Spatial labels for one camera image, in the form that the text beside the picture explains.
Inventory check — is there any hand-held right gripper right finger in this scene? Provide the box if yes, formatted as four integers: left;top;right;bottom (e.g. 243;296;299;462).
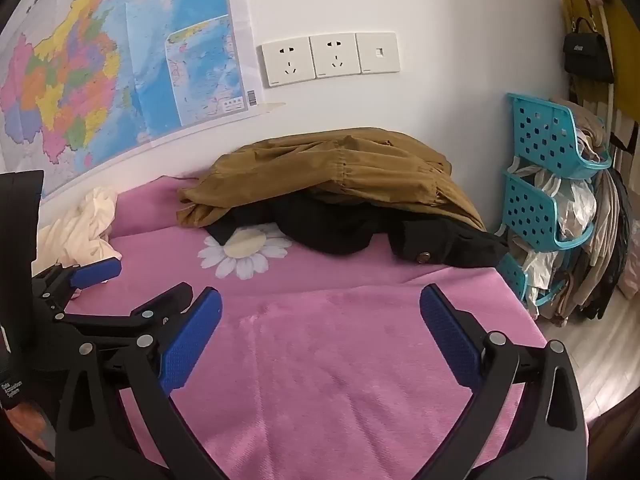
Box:
419;284;588;480

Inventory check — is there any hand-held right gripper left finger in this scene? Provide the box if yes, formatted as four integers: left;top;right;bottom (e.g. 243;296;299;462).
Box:
55;287;223;480

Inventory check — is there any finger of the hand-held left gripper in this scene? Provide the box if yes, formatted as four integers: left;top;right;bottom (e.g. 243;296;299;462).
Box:
32;257;122;311
52;282;194;343

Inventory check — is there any brown jacket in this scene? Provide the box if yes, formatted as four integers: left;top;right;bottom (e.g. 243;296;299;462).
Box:
176;127;486;233

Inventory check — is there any pile of beige clothes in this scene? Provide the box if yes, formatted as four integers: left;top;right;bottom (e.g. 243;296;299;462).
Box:
530;100;640;327

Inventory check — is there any cream cloth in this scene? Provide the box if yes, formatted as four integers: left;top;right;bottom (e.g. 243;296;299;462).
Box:
37;187;121;286

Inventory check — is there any pink daisy print blanket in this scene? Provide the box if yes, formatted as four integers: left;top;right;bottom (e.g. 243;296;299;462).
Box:
30;175;588;480

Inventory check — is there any black garment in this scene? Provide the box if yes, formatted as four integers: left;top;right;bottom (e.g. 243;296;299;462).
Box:
206;192;510;267

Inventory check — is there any white plastic bag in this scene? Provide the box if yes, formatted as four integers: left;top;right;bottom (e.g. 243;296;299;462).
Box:
535;162;597;243

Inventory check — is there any teal plastic basket rack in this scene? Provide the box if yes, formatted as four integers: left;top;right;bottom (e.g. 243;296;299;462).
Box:
496;92;614;307

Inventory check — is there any black handbag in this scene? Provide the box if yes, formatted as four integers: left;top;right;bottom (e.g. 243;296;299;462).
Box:
563;17;615;85

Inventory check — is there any colourful wall map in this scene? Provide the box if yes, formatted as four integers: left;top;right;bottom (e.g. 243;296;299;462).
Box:
0;0;263;200

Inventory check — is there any white wall socket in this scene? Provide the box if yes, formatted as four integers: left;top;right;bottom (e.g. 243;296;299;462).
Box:
257;37;316;88
309;34;362;80

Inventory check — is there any white wall data plate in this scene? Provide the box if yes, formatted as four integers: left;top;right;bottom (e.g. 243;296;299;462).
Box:
355;32;401;75

